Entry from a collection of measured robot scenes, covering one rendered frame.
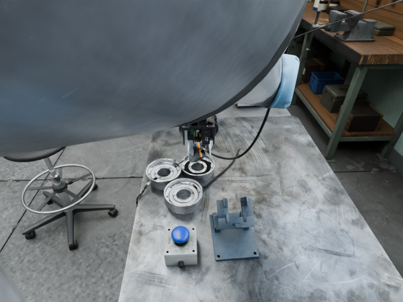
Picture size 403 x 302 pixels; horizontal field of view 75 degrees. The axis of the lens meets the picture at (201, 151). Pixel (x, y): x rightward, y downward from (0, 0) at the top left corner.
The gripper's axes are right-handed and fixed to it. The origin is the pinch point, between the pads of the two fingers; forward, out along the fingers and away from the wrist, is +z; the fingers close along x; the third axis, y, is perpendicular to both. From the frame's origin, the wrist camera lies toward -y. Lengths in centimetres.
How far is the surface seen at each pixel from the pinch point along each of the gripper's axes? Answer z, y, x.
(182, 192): 10.5, 6.3, -4.9
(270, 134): 16.8, -24.1, 27.3
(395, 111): 75, -112, 153
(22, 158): 35, -32, -80
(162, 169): 11.1, -2.6, -11.5
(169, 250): 5.2, 25.5, -6.9
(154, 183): 9.6, 3.8, -13.0
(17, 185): 101, -69, -133
